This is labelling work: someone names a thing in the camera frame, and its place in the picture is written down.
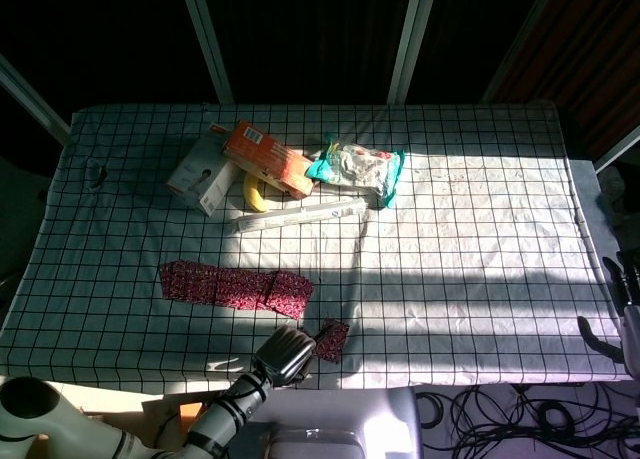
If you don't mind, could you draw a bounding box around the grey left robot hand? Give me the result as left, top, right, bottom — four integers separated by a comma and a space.
252, 325, 319, 385

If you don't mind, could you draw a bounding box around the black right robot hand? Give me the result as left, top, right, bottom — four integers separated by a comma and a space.
577, 251, 640, 365

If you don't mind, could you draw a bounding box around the red patterned playing card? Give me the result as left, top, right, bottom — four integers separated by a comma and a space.
313, 318, 350, 364

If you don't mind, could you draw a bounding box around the red patterned card strip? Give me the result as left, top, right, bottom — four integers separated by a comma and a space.
158, 260, 315, 321

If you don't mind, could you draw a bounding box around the grey robot torso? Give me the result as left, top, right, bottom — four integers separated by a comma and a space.
247, 386, 425, 459

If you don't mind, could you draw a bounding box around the brown cardboard piece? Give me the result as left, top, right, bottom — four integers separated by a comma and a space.
141, 392, 207, 454

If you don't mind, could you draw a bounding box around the long white narrow box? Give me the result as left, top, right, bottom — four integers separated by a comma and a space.
230, 196, 367, 234

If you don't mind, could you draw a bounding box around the yellow banana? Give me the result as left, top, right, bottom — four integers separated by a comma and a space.
242, 172, 270, 214

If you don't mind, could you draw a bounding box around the white black grid tablecloth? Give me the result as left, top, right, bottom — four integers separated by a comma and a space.
0, 102, 629, 395

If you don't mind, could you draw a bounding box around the white cardboard box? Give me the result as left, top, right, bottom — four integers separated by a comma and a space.
166, 123, 239, 217

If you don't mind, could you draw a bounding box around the orange cardboard box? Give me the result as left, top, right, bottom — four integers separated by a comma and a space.
221, 120, 316, 200

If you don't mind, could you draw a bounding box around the teal silver snack bag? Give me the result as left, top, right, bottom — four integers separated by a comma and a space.
304, 136, 406, 210

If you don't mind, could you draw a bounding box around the white window frame post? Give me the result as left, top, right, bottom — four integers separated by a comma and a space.
593, 127, 640, 174
0, 53, 71, 146
387, 0, 441, 105
177, 0, 236, 105

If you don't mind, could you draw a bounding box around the black floor cable bundle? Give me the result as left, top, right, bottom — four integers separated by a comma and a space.
442, 382, 640, 459

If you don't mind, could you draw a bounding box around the black floor cable coil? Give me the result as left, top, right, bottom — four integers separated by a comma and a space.
415, 392, 445, 429

